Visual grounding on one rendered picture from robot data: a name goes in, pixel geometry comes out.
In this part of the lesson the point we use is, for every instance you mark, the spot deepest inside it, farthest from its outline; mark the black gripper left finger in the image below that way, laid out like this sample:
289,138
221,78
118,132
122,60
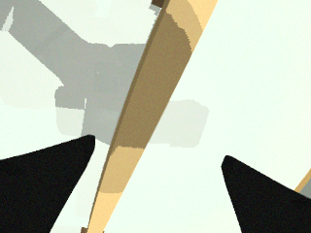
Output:
35,186

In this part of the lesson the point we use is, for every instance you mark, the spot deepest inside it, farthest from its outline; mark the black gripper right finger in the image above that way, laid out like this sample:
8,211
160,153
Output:
263,205

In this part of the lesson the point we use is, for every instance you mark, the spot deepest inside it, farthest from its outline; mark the long brown wooden rail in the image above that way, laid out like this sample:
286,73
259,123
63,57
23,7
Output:
178,27

